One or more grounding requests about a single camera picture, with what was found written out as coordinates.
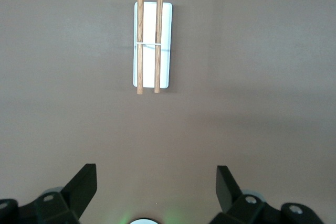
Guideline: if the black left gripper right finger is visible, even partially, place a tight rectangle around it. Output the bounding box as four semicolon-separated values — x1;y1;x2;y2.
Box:
209;165;324;224

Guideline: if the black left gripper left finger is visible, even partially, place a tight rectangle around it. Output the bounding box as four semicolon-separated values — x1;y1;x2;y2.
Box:
0;163;98;224

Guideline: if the brown table mat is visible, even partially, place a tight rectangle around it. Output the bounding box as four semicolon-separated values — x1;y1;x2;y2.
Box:
0;0;336;224

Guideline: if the white rack with wooden bars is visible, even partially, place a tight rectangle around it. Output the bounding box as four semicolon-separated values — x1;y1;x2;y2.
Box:
132;0;174;95

